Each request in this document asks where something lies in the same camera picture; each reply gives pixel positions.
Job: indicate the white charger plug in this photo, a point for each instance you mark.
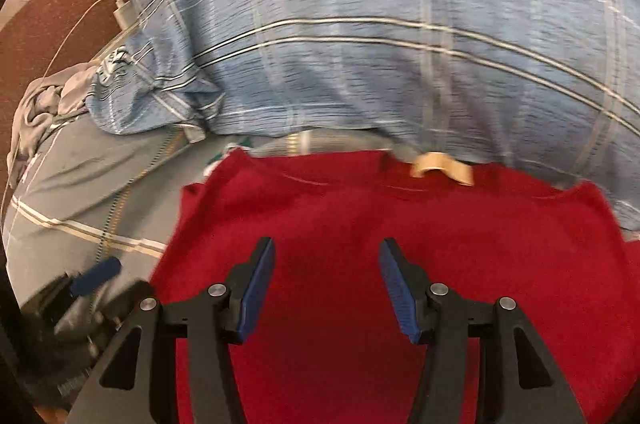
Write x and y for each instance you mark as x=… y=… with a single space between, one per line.
x=124 y=14

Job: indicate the red sweatshirt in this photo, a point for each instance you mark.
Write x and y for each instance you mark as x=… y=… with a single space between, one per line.
x=325 y=224

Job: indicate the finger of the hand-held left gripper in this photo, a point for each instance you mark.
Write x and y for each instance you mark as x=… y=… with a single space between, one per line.
x=95 y=276

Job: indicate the grey sweatshirt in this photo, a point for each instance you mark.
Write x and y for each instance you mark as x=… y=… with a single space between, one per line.
x=75 y=174

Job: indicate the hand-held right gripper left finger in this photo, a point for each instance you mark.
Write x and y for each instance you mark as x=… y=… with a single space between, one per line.
x=257 y=289

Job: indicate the grey garment with green print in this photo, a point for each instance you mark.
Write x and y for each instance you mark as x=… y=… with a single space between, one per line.
x=280 y=146

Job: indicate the crumpled light grey cloth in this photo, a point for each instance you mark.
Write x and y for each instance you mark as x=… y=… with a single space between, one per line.
x=40 y=104

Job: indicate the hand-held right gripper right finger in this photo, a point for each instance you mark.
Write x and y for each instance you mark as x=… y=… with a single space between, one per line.
x=397 y=294

